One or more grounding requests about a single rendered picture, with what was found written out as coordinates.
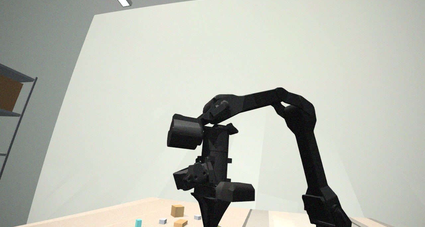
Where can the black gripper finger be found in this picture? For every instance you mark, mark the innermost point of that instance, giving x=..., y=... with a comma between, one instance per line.
x=203, y=207
x=216, y=209

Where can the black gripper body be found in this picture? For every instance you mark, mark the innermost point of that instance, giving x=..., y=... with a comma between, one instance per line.
x=223, y=188

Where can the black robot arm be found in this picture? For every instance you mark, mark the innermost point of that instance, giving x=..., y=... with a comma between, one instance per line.
x=321, y=203

